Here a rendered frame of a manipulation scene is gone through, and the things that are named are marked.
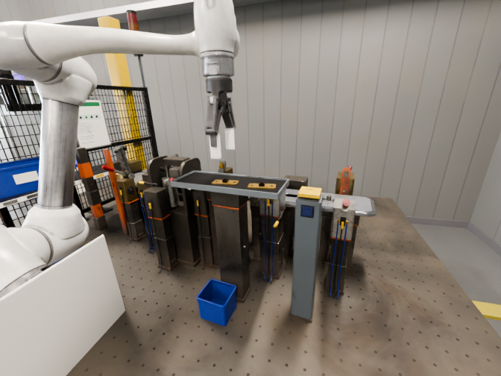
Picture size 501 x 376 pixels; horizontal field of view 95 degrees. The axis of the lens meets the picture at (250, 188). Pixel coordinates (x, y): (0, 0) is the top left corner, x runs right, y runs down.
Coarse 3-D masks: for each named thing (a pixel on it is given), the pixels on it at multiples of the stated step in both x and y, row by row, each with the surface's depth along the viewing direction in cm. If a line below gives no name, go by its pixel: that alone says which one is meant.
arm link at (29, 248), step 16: (0, 240) 66; (16, 240) 70; (32, 240) 73; (0, 256) 64; (16, 256) 66; (32, 256) 70; (48, 256) 77; (0, 272) 62; (16, 272) 64; (0, 288) 62
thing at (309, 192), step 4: (300, 188) 68; (304, 188) 68; (308, 188) 68; (312, 188) 68; (316, 188) 67; (320, 188) 67; (300, 192) 64; (304, 192) 64; (308, 192) 64; (312, 192) 64; (316, 192) 64; (320, 192) 64; (300, 196) 65; (304, 196) 64; (308, 196) 64; (312, 196) 63; (316, 196) 63
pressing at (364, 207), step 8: (136, 176) 141; (136, 184) 126; (288, 192) 108; (296, 192) 108; (248, 200) 103; (288, 200) 100; (360, 200) 98; (368, 200) 97; (328, 208) 91; (360, 208) 90; (368, 208) 90; (368, 216) 86
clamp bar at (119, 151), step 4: (116, 148) 112; (120, 148) 112; (124, 148) 116; (116, 152) 113; (120, 152) 113; (124, 152) 115; (120, 156) 114; (124, 156) 115; (120, 160) 116; (124, 160) 115; (120, 164) 117; (124, 164) 116; (128, 164) 118; (124, 168) 117; (128, 168) 118; (128, 172) 118; (128, 176) 119
